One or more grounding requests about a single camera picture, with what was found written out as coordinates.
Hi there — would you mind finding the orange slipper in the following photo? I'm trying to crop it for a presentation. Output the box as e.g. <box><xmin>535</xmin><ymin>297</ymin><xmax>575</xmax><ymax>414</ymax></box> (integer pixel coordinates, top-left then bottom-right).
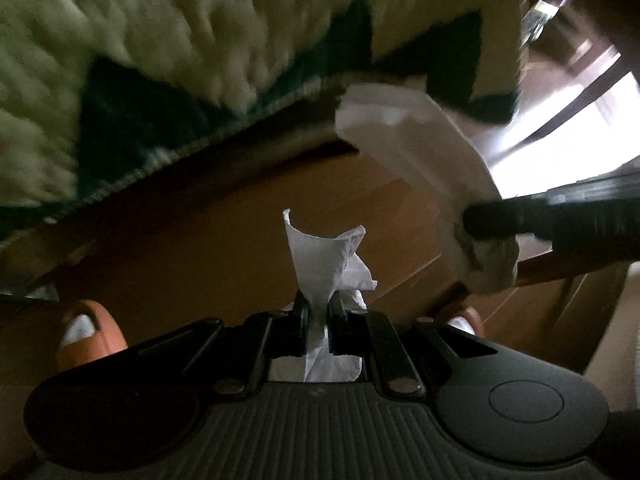
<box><xmin>54</xmin><ymin>300</ymin><xmax>128</xmax><ymax>373</ymax></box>
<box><xmin>439</xmin><ymin>305</ymin><xmax>486</xmax><ymax>338</ymax></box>

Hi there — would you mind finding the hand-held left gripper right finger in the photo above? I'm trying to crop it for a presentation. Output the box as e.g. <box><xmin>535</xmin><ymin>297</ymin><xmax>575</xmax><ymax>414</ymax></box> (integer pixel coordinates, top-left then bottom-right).
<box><xmin>327</xmin><ymin>291</ymin><xmax>531</xmax><ymax>398</ymax></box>

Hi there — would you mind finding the white tissue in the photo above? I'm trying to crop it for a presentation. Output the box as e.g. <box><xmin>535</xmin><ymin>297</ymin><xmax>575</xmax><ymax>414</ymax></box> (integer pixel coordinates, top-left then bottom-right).
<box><xmin>270</xmin><ymin>208</ymin><xmax>378</xmax><ymax>383</ymax></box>

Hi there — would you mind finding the zigzag quilted blanket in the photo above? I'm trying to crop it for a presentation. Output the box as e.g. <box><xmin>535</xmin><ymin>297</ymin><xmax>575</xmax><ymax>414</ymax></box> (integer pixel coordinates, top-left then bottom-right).
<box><xmin>0</xmin><ymin>0</ymin><xmax>523</xmax><ymax>256</ymax></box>

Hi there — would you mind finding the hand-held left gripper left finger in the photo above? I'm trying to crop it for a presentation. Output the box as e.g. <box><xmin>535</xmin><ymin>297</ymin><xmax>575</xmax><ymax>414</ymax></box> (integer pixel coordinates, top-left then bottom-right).
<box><xmin>120</xmin><ymin>292</ymin><xmax>309</xmax><ymax>396</ymax></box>

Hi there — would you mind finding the white paper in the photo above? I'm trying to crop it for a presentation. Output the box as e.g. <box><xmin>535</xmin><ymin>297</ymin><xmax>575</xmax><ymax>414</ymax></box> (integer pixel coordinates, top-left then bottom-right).
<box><xmin>334</xmin><ymin>84</ymin><xmax>521</xmax><ymax>295</ymax></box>

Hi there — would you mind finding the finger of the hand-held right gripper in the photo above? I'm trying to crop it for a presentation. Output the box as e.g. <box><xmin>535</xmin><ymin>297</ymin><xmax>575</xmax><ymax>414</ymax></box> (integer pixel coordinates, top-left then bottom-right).
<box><xmin>464</xmin><ymin>170</ymin><xmax>640</xmax><ymax>224</ymax></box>
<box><xmin>464</xmin><ymin>210</ymin><xmax>640</xmax><ymax>262</ymax></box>

